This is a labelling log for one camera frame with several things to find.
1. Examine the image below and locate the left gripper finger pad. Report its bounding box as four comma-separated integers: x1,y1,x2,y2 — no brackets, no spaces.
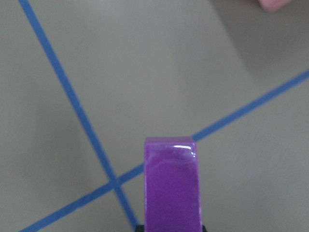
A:
135,224,207,232

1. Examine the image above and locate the purple sloped block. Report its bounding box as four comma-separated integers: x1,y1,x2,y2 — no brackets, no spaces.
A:
144,137,203,232

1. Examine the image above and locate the pink plastic box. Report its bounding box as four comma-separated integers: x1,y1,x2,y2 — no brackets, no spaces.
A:
258,0,292,12

